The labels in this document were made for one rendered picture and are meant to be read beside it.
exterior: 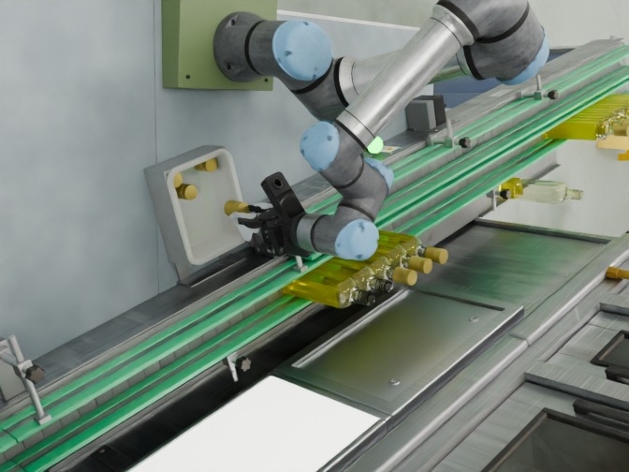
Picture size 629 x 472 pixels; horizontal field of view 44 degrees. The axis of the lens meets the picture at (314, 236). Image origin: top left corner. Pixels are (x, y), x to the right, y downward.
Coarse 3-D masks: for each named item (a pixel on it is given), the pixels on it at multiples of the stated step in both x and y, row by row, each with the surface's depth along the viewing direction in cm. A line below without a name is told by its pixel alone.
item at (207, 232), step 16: (192, 160) 165; (224, 160) 172; (192, 176) 174; (208, 176) 177; (224, 176) 175; (208, 192) 177; (224, 192) 177; (240, 192) 175; (176, 208) 163; (192, 208) 175; (208, 208) 178; (192, 224) 175; (208, 224) 178; (224, 224) 181; (192, 240) 176; (208, 240) 178; (224, 240) 177; (240, 240) 177; (192, 256) 168; (208, 256) 171
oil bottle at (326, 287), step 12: (300, 276) 175; (312, 276) 174; (324, 276) 173; (336, 276) 172; (348, 276) 170; (288, 288) 179; (300, 288) 176; (312, 288) 173; (324, 288) 170; (336, 288) 167; (348, 288) 167; (312, 300) 175; (324, 300) 172; (336, 300) 168; (348, 300) 167
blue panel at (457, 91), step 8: (552, 56) 291; (456, 80) 285; (464, 80) 283; (472, 80) 280; (488, 80) 275; (496, 80) 273; (440, 88) 277; (448, 88) 275; (456, 88) 273; (464, 88) 270; (472, 88) 268; (480, 88) 266; (488, 88) 263; (448, 96) 263; (456, 96) 261; (464, 96) 259; (472, 96) 257; (448, 104) 253; (456, 104) 251
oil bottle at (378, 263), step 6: (336, 258) 182; (342, 258) 181; (372, 258) 177; (378, 258) 176; (384, 258) 176; (366, 264) 175; (372, 264) 175; (378, 264) 174; (384, 264) 175; (390, 264) 176; (378, 270) 174; (384, 270) 174; (378, 276) 174; (384, 276) 174
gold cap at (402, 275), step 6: (396, 270) 172; (402, 270) 171; (408, 270) 170; (396, 276) 171; (402, 276) 170; (408, 276) 169; (414, 276) 171; (396, 282) 173; (402, 282) 171; (408, 282) 170; (414, 282) 171
